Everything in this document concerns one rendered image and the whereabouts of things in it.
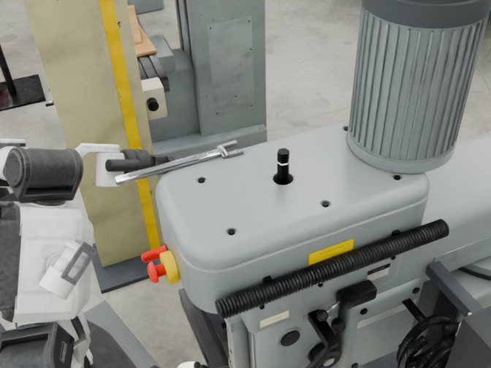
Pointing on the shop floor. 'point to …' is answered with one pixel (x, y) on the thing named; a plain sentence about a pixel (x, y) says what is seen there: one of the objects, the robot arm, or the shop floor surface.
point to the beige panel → (101, 123)
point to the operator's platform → (120, 334)
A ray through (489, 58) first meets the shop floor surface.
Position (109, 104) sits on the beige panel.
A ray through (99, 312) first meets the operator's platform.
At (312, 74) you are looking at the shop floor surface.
